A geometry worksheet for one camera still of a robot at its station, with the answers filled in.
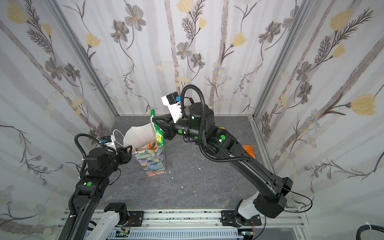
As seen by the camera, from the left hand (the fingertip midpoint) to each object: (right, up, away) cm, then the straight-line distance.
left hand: (125, 143), depth 73 cm
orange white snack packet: (+10, -2, +12) cm, 16 cm away
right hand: (+20, +11, -24) cm, 33 cm away
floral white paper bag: (0, +1, +16) cm, 16 cm away
